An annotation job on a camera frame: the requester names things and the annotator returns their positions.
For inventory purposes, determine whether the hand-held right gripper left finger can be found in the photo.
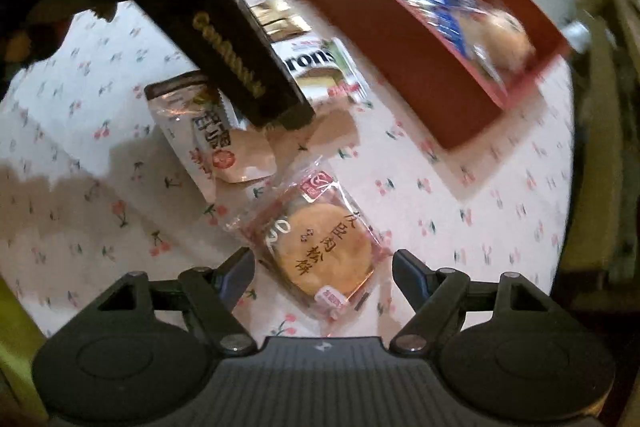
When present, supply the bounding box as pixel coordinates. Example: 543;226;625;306
97;247;258;355

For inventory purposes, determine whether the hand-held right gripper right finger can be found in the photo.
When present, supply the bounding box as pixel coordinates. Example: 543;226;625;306
390;249;546;355

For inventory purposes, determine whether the clear round pastry packet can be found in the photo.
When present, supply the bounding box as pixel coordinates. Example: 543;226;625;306
224;162;393;322

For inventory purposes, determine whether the small light orange packet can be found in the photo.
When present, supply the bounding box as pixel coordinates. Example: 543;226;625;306
217;127;278;184

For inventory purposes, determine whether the red cardboard box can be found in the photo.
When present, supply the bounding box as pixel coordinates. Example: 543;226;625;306
260;0;573;151

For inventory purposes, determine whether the orange snack packet blue label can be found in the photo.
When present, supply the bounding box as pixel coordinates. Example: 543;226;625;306
392;0;537;88

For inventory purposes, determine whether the gold foil snack packet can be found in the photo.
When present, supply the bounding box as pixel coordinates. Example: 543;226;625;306
249;0;297;22
260;14;312;42

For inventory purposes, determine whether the white cherry print tablecloth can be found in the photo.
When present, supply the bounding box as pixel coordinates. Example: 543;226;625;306
0;0;576;343

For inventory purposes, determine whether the white green snack packet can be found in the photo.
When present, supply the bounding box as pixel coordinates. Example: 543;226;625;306
272;37;372;105

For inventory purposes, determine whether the brown white snack packet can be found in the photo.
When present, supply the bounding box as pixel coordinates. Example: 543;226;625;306
144;71;233;204

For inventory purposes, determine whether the yellow green object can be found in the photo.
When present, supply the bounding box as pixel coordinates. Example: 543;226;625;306
0;277;48;408

